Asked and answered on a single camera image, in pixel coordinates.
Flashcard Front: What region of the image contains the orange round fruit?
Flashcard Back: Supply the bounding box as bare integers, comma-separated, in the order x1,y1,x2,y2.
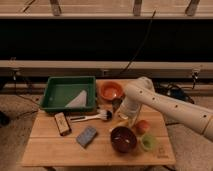
135,120,150,134

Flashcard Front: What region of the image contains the black cable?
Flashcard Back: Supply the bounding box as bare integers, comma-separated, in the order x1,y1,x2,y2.
119,9,157,75

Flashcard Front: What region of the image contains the blue sponge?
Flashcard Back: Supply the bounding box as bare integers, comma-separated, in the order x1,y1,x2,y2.
76,126,98,148

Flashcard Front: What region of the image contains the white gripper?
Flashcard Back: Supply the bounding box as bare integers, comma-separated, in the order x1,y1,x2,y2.
119,107,140,127

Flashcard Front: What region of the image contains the orange bowl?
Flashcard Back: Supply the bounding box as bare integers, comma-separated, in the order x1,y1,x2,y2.
99,81,123,101

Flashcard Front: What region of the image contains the green plastic tray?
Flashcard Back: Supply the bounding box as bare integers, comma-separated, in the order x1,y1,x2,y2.
40,76,96,113

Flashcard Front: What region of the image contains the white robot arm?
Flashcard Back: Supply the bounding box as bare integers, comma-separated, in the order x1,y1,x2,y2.
119,77,213,142

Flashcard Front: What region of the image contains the yellow banana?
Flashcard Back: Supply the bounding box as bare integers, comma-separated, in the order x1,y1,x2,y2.
109,120,128,132

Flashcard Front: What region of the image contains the white dish brush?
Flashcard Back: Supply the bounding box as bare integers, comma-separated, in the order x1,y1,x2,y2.
69,109,112,122

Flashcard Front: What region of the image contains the dark brown bowl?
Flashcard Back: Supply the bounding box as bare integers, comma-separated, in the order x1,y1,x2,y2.
110,126,137,153

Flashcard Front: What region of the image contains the brown rectangular box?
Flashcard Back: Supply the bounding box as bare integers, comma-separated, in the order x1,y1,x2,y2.
54,113,71,136

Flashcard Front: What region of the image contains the green cup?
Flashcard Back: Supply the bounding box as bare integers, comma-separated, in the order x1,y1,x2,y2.
140,134,157,151

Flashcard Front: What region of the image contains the wooden table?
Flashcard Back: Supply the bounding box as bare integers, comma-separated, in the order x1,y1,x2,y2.
21,78,177,167

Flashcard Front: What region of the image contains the white triangular cloth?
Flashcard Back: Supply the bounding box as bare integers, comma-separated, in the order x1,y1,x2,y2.
67,90,87,108

